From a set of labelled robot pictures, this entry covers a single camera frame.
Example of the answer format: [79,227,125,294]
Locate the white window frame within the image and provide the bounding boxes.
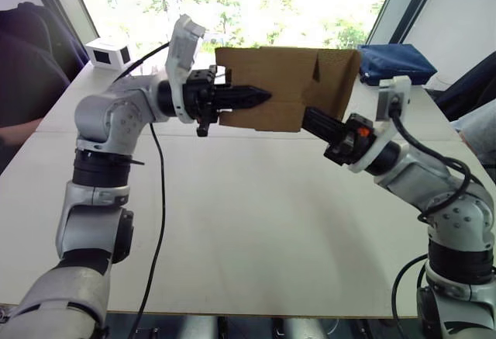
[64,0,102,42]
[365,0,447,46]

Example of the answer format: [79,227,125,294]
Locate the person in grey trousers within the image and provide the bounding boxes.
[436,43,496,170]

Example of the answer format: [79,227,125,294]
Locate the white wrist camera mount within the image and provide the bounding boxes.
[346,74,412,174]
[164,14,206,124]

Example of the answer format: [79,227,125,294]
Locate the small brown cardboard box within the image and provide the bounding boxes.
[214,45,362,134]

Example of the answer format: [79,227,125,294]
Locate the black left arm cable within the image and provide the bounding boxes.
[114,41,171,339]

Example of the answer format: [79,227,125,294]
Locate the white cube with dark windows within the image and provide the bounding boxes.
[84,37,134,72]

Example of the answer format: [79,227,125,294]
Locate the person in dark clothes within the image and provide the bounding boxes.
[0,1,87,175]

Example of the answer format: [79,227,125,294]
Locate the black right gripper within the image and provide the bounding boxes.
[301,107,380,168]

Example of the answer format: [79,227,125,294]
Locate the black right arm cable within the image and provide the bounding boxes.
[390,98,485,339]

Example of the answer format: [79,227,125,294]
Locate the dark rounded machine parts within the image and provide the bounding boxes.
[106,313,422,339]

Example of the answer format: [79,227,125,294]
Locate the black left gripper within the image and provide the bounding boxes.
[184,65,273,138]

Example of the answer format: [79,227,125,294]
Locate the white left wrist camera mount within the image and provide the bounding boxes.
[164,14,206,124]

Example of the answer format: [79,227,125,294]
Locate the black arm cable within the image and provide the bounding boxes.
[390,98,485,339]
[114,41,171,339]

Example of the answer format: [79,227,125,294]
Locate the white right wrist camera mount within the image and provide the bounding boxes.
[346,74,412,174]

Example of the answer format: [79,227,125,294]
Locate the dark blue fabric bag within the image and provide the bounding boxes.
[356,43,439,88]

